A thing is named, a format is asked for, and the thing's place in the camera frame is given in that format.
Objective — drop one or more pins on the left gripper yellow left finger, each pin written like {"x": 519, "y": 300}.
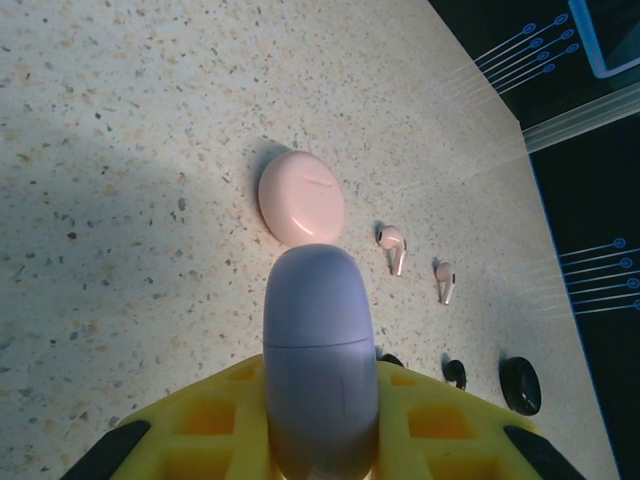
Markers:
{"x": 160, "y": 450}

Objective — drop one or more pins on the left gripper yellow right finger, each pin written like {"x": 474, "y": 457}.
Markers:
{"x": 395, "y": 440}

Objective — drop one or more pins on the purple earbud charging case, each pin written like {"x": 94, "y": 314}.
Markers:
{"x": 320, "y": 350}

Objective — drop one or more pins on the black earbud charging case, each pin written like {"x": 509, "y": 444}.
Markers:
{"x": 520, "y": 385}

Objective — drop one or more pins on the silver screw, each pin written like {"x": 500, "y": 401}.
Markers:
{"x": 445, "y": 277}

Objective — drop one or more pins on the pink earbud charging case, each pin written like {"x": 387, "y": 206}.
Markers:
{"x": 300, "y": 200}

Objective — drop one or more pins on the aluminium corner post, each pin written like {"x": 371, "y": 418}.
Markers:
{"x": 585, "y": 120}

